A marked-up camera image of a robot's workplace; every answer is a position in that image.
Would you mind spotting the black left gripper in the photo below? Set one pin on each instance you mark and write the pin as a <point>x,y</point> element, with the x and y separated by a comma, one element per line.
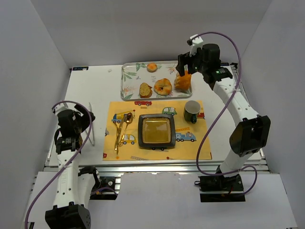
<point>79,117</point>

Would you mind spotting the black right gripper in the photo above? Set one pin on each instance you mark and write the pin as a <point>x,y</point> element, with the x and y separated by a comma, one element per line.
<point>188,61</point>

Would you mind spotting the orange bread loaf chunk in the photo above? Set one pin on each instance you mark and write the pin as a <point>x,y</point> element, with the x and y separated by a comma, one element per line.
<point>183,83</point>

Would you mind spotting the glazed bagel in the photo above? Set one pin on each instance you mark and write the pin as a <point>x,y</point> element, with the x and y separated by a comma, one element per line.
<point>163,87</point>

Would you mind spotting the herb toast slice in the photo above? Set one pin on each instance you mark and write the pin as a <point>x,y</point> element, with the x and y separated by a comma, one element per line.
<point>145,91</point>

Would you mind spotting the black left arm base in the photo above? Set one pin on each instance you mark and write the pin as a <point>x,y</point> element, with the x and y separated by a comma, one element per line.
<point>105,188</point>

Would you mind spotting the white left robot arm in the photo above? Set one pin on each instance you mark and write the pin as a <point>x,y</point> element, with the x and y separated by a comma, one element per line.
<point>74,184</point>

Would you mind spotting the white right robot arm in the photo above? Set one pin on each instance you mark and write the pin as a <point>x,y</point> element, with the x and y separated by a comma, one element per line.
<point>251,129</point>

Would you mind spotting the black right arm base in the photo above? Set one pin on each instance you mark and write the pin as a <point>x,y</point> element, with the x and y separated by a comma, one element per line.
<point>217,189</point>

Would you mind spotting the small round bun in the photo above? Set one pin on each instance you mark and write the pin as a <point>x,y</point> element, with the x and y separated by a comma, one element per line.
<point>152,67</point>

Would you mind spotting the blue table label left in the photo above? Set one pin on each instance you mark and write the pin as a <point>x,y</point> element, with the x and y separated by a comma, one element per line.
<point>80,68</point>

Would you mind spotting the gold spoon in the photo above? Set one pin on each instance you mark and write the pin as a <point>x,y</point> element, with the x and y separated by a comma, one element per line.
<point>128,121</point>

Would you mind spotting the gold fork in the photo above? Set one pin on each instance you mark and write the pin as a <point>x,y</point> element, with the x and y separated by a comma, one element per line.
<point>118,134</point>

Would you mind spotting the green mug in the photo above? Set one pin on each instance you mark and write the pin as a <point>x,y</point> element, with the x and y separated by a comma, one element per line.
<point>191,111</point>

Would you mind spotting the floral serving tray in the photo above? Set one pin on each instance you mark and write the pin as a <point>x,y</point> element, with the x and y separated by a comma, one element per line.
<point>135,73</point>

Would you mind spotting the black square amber plate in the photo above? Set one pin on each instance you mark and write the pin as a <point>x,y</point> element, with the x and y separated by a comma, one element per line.
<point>156,131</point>

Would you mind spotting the yellow car print placemat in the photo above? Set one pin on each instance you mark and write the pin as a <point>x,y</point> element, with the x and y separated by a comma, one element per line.
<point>187,135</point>

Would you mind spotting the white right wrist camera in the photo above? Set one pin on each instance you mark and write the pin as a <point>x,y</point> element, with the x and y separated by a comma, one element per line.
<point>194,42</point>

